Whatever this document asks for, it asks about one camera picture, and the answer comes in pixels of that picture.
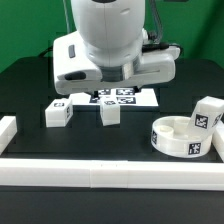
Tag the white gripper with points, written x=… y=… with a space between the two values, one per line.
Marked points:
x=125 y=66

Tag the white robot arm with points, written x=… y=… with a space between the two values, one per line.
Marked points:
x=102 y=22

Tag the white marker sheet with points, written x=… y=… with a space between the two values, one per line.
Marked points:
x=126 y=96

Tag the white front fence bar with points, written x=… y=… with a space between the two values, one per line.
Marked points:
x=112 y=174

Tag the white left fence bar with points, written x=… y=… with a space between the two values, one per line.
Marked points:
x=8 y=129

